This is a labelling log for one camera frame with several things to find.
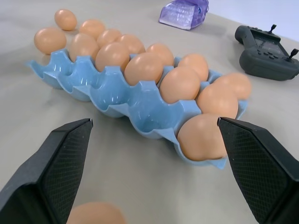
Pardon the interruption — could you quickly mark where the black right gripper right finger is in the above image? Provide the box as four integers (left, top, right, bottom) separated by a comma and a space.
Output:
217, 117, 299, 224

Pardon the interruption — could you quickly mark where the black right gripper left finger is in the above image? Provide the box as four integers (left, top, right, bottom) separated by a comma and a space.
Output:
0, 118, 94, 224

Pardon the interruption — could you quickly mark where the light blue plastic egg tray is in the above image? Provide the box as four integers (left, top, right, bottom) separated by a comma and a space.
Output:
25, 50, 249, 170

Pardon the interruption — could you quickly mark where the brown egg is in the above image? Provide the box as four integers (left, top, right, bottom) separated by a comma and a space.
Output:
116, 34, 146, 55
34, 27, 67, 56
178, 113, 228, 162
196, 84, 239, 120
146, 43, 175, 67
70, 33, 100, 62
79, 19, 107, 40
124, 52, 164, 86
96, 28, 122, 49
178, 54, 209, 81
54, 8, 78, 31
95, 42, 130, 72
214, 72, 252, 101
159, 66, 201, 104
66, 202, 127, 224

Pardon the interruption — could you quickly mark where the dark grey remote controller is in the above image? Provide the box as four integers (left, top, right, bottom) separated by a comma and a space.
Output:
235, 23, 299, 81

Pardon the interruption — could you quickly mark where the purple translucent plastic bag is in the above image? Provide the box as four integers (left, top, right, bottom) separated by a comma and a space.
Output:
158, 0, 208, 31

